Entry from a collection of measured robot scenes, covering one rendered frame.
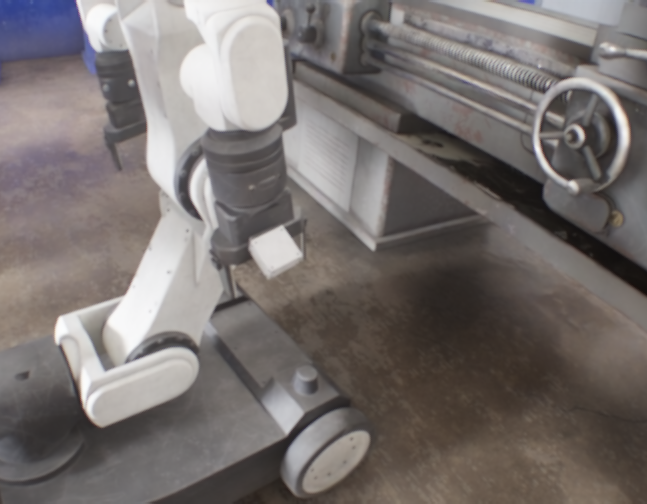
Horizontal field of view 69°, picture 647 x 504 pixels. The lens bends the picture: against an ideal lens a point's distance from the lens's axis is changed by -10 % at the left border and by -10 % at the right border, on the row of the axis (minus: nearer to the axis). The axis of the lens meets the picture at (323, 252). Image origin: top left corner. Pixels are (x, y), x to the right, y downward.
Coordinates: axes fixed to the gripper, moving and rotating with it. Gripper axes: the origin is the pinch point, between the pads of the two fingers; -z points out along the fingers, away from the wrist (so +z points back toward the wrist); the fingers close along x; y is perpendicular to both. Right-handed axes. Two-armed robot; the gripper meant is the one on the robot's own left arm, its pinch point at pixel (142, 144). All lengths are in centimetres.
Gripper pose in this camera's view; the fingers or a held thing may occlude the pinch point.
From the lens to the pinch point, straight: 101.8
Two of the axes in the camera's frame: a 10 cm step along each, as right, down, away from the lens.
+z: -0.7, -7.7, -6.4
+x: 7.9, -4.3, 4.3
